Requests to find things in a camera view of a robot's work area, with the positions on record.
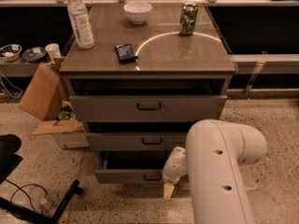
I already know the white ceramic bowl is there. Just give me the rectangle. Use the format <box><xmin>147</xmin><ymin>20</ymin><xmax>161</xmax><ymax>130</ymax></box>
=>
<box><xmin>123</xmin><ymin>1</ymin><xmax>152</xmax><ymax>24</ymax></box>

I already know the clear plastic water bottle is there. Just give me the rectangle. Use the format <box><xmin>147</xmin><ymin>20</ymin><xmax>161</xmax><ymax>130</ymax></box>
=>
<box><xmin>67</xmin><ymin>0</ymin><xmax>94</xmax><ymax>49</ymax></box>

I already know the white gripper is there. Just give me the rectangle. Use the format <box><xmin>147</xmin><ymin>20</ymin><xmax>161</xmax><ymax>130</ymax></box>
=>
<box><xmin>163</xmin><ymin>147</ymin><xmax>187</xmax><ymax>200</ymax></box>

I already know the grey middle drawer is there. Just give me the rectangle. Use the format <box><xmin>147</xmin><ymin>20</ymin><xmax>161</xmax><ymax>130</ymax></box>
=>
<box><xmin>86</xmin><ymin>133</ymin><xmax>186</xmax><ymax>151</ymax></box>

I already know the brown cardboard box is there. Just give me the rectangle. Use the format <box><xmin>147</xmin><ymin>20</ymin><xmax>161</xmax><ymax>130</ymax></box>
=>
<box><xmin>19</xmin><ymin>63</ymin><xmax>68</xmax><ymax>120</ymax></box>

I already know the dark blue snack packet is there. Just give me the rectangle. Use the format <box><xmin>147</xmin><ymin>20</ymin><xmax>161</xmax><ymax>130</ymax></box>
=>
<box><xmin>115</xmin><ymin>44</ymin><xmax>137</xmax><ymax>63</ymax></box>

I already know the black cable on floor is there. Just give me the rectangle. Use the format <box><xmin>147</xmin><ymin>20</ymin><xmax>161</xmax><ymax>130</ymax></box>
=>
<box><xmin>4</xmin><ymin>178</ymin><xmax>50</xmax><ymax>213</ymax></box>

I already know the white paper cup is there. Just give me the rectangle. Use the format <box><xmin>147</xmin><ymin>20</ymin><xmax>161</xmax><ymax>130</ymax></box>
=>
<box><xmin>45</xmin><ymin>43</ymin><xmax>61</xmax><ymax>59</ymax></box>

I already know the blue patterned bowl left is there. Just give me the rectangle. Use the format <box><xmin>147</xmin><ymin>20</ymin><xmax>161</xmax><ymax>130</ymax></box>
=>
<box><xmin>0</xmin><ymin>44</ymin><xmax>22</xmax><ymax>62</ymax></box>

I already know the grey bottom drawer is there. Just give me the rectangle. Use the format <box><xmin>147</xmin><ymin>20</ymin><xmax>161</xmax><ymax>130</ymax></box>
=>
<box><xmin>94</xmin><ymin>150</ymin><xmax>170</xmax><ymax>184</ymax></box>

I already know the green snack bag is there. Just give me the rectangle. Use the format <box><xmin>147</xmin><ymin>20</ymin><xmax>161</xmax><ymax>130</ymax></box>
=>
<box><xmin>58</xmin><ymin>110</ymin><xmax>76</xmax><ymax>120</ymax></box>

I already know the grey three-drawer cabinet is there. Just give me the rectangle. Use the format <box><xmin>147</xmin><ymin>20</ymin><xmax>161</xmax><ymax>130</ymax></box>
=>
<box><xmin>59</xmin><ymin>2</ymin><xmax>237</xmax><ymax>173</ymax></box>

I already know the green soda can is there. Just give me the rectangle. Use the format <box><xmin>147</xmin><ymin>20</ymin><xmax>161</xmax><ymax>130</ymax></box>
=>
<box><xmin>179</xmin><ymin>1</ymin><xmax>198</xmax><ymax>35</ymax></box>

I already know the blue patterned plate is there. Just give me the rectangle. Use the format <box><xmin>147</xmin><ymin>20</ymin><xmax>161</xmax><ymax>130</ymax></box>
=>
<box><xmin>22</xmin><ymin>47</ymin><xmax>47</xmax><ymax>63</ymax></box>

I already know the grey drawer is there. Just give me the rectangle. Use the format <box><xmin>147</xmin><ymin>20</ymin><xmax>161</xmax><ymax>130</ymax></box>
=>
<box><xmin>94</xmin><ymin>150</ymin><xmax>170</xmax><ymax>184</ymax></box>
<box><xmin>86</xmin><ymin>133</ymin><xmax>186</xmax><ymax>151</ymax></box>
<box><xmin>70</xmin><ymin>95</ymin><xmax>227</xmax><ymax>122</ymax></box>

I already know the grey top drawer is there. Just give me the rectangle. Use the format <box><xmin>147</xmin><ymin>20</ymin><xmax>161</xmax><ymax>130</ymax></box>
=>
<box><xmin>70</xmin><ymin>95</ymin><xmax>227</xmax><ymax>122</ymax></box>

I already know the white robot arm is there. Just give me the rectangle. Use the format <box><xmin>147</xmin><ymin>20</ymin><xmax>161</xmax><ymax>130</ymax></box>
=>
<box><xmin>163</xmin><ymin>119</ymin><xmax>267</xmax><ymax>224</ymax></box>

